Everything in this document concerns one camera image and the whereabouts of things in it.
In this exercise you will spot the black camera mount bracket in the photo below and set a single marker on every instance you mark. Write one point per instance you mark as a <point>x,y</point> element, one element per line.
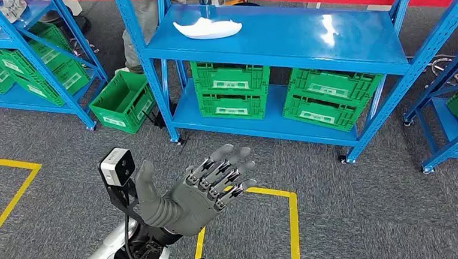
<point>118,199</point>

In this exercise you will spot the person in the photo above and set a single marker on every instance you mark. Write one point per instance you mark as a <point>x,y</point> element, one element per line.
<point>149,22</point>

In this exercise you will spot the white curved plastic part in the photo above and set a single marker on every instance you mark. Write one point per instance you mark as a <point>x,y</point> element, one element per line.
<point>207,29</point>

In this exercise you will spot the chrome swivel chair base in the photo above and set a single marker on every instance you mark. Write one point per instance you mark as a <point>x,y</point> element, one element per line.
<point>84,24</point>
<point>438,67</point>

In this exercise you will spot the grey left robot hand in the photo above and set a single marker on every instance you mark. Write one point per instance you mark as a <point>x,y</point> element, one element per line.
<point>193,202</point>

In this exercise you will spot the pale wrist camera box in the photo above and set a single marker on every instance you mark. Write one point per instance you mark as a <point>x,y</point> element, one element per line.
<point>116,167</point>

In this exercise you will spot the blue steel shelving rack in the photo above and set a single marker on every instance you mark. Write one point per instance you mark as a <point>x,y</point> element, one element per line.
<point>442,121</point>
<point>286,33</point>
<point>20,102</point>

